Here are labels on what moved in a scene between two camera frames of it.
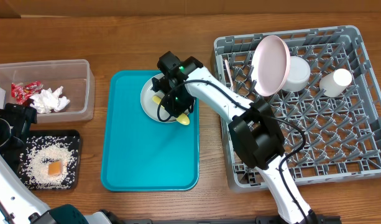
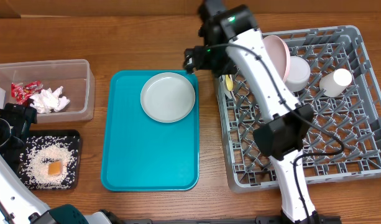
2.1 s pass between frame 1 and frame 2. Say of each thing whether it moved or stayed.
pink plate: stayed
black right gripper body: moved
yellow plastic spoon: moved
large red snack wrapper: stayed
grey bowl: stayed
